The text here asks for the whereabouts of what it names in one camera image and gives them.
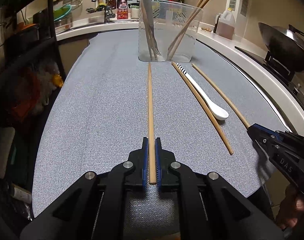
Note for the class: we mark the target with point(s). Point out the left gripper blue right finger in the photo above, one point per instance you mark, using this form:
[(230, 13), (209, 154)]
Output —
[(166, 181)]

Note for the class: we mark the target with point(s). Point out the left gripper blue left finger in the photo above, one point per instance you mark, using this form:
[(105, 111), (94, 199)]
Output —
[(137, 180)]

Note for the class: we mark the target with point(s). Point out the white ceramic spoon striped handle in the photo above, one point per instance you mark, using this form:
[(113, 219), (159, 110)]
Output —
[(218, 112)]

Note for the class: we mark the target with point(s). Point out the white handled metal fork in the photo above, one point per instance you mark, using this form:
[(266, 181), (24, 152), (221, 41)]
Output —
[(153, 22)]

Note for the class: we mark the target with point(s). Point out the chrome kitchen faucet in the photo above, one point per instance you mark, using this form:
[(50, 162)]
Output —
[(103, 5)]

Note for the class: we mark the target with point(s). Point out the right hand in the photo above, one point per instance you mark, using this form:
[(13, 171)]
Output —
[(291, 209)]

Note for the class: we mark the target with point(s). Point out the black steel wok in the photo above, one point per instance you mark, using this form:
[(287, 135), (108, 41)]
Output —
[(284, 45)]

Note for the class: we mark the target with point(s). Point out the clear plastic utensil container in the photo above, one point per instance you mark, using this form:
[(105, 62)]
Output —
[(169, 18)]

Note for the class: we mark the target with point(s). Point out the black shelf unit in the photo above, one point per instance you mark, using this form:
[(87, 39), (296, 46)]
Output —
[(31, 71)]

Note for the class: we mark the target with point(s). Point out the plastic oil jug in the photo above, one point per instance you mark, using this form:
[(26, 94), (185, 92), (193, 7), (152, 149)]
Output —
[(225, 24)]

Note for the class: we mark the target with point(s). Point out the green plastic bowl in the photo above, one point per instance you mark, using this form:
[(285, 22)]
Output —
[(62, 12)]

